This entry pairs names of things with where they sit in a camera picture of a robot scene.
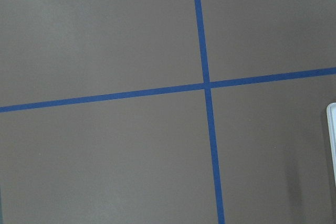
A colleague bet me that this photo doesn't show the white rectangular tray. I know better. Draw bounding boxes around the white rectangular tray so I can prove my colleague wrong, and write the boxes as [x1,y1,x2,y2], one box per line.
[326,103,336,178]

